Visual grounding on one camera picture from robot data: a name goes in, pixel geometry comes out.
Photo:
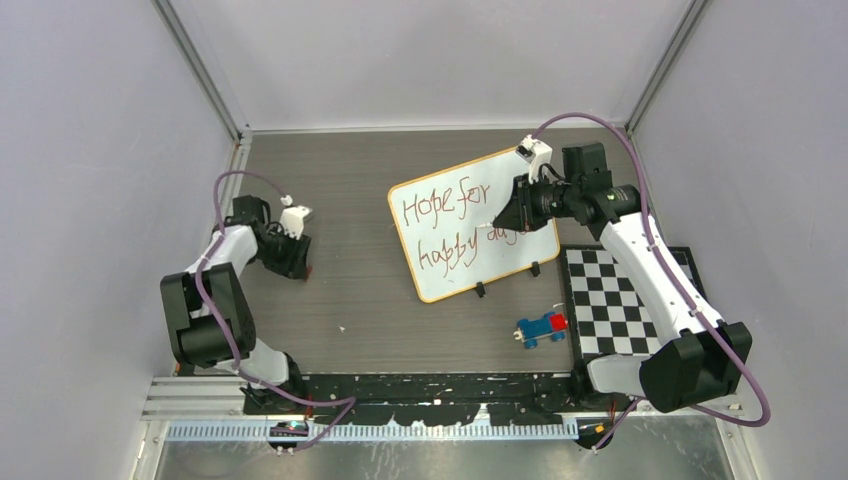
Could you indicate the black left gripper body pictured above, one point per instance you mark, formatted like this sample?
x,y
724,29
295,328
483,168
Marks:
x,y
285,253

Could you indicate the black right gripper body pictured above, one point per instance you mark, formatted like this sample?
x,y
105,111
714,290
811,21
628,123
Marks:
x,y
537,204

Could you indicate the yellow framed whiteboard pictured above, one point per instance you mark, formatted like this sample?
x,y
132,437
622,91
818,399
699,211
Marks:
x,y
435,216

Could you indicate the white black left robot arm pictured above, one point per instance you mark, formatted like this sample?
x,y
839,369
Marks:
x,y
209,322

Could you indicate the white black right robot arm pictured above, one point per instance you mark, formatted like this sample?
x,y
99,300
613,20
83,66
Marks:
x,y
700,354

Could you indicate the metal whiteboard stand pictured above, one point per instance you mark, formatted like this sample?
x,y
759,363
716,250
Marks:
x,y
533,271

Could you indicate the blue red toy car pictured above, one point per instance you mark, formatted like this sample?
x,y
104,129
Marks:
x,y
551,325

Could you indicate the black white checkerboard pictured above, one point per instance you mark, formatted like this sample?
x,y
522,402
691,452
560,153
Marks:
x,y
605,315

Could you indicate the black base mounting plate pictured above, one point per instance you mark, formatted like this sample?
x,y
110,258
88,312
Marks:
x,y
435,399

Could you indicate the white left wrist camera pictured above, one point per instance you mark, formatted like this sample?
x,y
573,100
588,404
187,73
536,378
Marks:
x,y
294,217

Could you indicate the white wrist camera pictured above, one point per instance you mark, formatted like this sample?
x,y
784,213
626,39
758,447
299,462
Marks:
x,y
294,217
536,153

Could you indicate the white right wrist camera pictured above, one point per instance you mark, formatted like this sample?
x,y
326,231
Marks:
x,y
536,153

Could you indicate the aluminium front frame rail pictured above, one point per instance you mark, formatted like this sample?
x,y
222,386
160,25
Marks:
x,y
211,408

